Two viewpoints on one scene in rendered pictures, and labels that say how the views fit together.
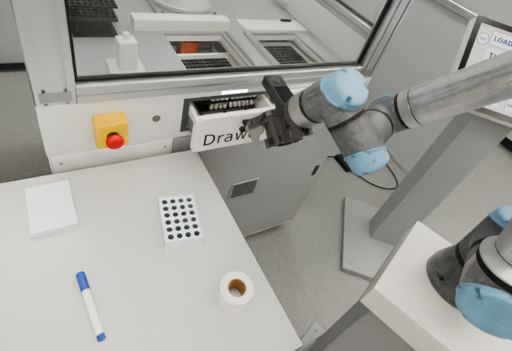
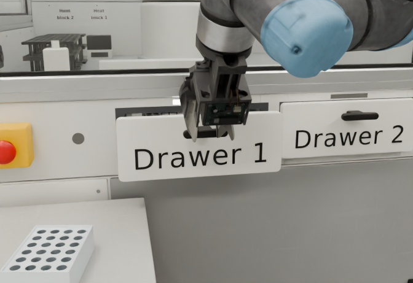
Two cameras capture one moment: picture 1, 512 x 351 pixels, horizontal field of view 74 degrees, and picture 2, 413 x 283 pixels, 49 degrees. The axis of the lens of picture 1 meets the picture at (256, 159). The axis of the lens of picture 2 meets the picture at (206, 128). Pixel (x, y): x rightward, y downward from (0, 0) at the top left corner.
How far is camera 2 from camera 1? 50 cm
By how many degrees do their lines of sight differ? 39
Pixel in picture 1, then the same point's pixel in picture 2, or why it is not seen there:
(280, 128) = (208, 83)
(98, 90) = not seen: outside the picture
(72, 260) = not seen: outside the picture
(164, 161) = (88, 207)
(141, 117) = (56, 134)
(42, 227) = not seen: outside the picture
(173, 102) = (99, 113)
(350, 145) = (257, 6)
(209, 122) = (137, 126)
